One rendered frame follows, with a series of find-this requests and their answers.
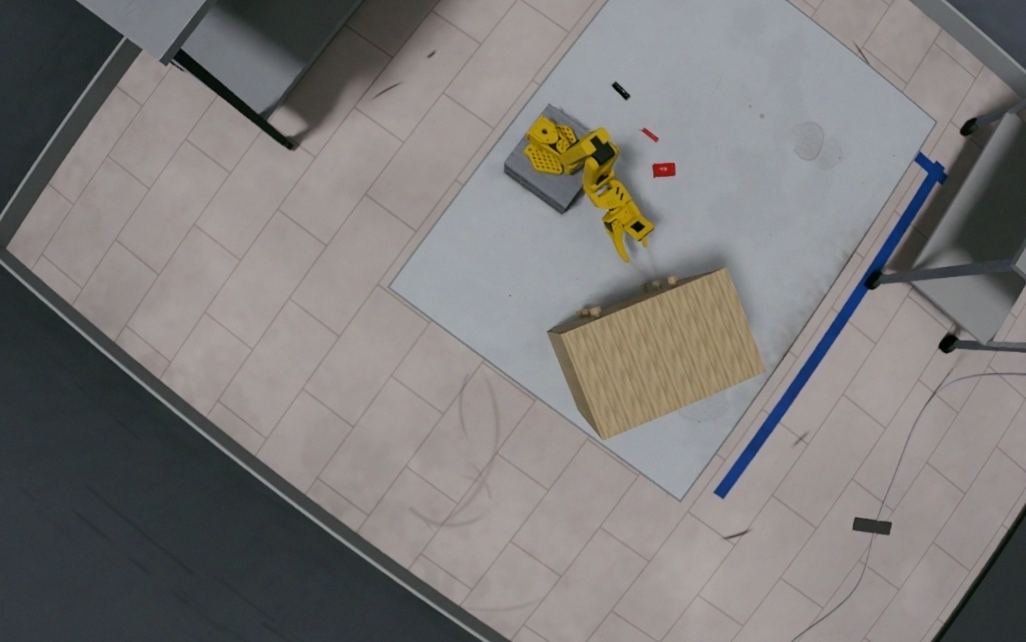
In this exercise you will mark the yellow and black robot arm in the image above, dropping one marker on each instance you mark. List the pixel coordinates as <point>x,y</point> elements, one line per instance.
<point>596,146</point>

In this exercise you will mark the wooden chest of drawers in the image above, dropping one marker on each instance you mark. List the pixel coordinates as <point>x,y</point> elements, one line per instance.
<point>657,356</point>

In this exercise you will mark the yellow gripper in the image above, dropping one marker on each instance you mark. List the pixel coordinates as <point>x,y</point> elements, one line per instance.
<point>615,220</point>

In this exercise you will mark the black aa battery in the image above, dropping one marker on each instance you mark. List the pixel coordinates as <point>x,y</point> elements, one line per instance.
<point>620,90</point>

